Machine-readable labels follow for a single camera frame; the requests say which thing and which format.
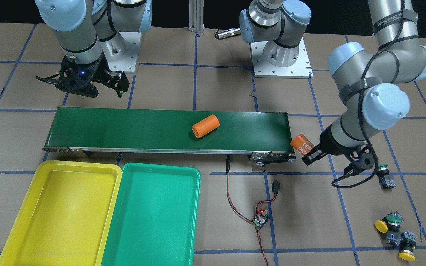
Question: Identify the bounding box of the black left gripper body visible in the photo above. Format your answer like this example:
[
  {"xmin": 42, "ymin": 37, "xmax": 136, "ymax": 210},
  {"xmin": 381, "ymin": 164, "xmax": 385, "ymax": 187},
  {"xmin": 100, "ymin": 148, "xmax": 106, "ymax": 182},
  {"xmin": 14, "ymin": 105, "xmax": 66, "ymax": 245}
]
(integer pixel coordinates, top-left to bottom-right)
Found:
[{"xmin": 318, "ymin": 127, "xmax": 376, "ymax": 174}]

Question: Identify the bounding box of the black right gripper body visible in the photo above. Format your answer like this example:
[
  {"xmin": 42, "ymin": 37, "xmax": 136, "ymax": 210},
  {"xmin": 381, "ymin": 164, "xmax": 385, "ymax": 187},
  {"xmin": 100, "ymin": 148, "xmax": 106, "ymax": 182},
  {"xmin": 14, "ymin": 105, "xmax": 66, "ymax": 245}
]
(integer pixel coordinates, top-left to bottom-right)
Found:
[{"xmin": 55, "ymin": 55, "xmax": 112, "ymax": 98}]

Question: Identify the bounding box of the orange cylinder with white text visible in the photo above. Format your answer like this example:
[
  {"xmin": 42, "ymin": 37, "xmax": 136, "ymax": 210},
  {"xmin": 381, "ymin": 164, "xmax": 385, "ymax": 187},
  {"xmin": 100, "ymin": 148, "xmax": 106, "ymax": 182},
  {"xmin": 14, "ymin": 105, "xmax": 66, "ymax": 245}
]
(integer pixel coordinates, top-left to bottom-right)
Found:
[{"xmin": 291, "ymin": 134, "xmax": 315, "ymax": 156}]

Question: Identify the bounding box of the plain orange cylinder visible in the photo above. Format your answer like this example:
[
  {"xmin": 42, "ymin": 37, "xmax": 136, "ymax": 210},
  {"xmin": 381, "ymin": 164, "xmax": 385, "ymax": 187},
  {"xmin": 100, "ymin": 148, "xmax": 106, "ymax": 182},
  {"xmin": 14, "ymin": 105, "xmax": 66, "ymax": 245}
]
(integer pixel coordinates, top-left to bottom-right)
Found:
[{"xmin": 191, "ymin": 115, "xmax": 220, "ymax": 139}]

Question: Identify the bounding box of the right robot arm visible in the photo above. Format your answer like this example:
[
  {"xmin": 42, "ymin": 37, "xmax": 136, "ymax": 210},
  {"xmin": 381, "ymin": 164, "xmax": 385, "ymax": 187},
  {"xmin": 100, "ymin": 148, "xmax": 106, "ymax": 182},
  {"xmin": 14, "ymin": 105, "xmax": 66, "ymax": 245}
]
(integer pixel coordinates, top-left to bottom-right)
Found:
[{"xmin": 35, "ymin": 0, "xmax": 152, "ymax": 98}]

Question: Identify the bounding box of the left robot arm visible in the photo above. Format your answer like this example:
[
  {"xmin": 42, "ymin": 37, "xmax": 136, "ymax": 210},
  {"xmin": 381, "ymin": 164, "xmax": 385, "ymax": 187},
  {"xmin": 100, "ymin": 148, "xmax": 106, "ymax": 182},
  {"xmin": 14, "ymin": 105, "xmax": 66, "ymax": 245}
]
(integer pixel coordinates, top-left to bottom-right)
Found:
[{"xmin": 239, "ymin": 0, "xmax": 426, "ymax": 174}]

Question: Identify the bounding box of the green push button by cylinder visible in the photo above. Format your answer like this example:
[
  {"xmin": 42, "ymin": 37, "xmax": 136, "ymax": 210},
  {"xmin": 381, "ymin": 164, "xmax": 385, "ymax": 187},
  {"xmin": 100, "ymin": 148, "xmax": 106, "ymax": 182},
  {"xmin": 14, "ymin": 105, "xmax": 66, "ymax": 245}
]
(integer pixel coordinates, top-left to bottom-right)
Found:
[{"xmin": 376, "ymin": 164, "xmax": 397, "ymax": 190}]

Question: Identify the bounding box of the black barrel plug connector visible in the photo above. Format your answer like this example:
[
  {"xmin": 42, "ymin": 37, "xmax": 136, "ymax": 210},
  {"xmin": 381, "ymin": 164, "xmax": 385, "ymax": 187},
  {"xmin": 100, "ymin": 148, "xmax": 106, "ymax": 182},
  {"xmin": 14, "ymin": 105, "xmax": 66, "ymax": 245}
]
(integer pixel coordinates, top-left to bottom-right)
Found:
[{"xmin": 271, "ymin": 181, "xmax": 280, "ymax": 197}]

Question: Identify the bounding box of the green conveyor belt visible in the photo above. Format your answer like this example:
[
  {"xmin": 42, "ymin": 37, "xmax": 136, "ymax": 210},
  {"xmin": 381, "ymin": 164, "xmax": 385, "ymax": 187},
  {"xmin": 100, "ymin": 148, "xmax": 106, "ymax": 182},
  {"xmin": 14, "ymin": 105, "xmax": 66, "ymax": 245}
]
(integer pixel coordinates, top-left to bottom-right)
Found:
[{"xmin": 43, "ymin": 107, "xmax": 296, "ymax": 166}]

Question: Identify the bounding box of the green push button in cluster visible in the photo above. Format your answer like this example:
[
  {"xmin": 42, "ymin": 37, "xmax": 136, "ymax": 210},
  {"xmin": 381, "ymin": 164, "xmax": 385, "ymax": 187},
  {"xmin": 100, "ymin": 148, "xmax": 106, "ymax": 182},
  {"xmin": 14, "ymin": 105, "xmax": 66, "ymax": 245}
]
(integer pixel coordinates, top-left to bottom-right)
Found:
[{"xmin": 384, "ymin": 211, "xmax": 403, "ymax": 232}]

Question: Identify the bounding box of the yellow push button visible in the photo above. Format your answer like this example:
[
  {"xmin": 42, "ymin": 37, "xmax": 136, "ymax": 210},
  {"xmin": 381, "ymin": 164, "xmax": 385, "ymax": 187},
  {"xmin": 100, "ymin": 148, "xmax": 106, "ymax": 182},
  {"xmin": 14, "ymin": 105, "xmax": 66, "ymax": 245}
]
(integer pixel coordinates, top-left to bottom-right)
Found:
[
  {"xmin": 374, "ymin": 219, "xmax": 388, "ymax": 233},
  {"xmin": 386, "ymin": 231, "xmax": 416, "ymax": 262}
]

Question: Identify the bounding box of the small green circuit board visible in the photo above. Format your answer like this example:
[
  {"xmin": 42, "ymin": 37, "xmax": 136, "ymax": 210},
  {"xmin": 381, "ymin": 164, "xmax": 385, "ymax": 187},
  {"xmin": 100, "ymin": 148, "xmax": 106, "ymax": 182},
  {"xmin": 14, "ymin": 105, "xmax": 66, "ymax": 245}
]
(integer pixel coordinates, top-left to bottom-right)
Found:
[{"xmin": 252, "ymin": 209, "xmax": 270, "ymax": 229}]

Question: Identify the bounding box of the yellow plastic tray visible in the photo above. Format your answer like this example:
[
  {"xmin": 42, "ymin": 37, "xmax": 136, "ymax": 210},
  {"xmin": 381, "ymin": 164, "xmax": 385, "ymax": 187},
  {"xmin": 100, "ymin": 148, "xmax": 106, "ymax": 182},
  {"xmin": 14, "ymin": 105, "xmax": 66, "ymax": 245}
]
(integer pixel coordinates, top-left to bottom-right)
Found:
[{"xmin": 0, "ymin": 160, "xmax": 122, "ymax": 266}]

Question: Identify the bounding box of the green plastic tray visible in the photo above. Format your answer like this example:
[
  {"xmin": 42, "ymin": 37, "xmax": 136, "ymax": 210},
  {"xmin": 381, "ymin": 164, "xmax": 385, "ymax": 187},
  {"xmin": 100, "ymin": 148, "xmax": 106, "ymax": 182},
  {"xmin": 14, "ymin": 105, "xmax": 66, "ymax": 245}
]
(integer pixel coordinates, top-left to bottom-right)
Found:
[{"xmin": 102, "ymin": 162, "xmax": 201, "ymax": 266}]

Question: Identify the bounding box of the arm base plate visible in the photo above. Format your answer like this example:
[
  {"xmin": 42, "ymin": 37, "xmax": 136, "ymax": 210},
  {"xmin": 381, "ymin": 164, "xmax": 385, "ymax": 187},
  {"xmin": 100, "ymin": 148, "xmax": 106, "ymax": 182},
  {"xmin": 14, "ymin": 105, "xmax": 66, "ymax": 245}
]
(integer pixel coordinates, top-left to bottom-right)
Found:
[
  {"xmin": 250, "ymin": 38, "xmax": 314, "ymax": 79},
  {"xmin": 100, "ymin": 32, "xmax": 142, "ymax": 74}
]

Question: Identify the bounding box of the red and black wire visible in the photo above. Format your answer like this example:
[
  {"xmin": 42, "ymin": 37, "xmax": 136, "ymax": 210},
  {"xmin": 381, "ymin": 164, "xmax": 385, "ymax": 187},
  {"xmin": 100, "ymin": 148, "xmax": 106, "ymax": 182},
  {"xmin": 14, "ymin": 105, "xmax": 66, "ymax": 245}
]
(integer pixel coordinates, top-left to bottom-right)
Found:
[{"xmin": 226, "ymin": 155, "xmax": 278, "ymax": 266}]

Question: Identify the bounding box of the aluminium frame post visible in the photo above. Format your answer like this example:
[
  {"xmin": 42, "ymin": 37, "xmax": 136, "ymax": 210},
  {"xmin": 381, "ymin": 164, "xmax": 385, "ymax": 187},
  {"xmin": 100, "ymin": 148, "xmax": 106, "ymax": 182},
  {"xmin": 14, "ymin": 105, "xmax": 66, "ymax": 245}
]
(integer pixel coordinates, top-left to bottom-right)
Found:
[{"xmin": 188, "ymin": 0, "xmax": 204, "ymax": 35}]

